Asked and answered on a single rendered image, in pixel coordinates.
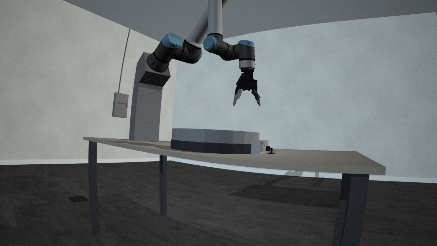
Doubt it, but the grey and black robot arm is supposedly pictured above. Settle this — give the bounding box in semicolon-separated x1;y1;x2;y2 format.
146;0;256;73

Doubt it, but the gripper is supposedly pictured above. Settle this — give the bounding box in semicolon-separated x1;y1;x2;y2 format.
233;69;260;106

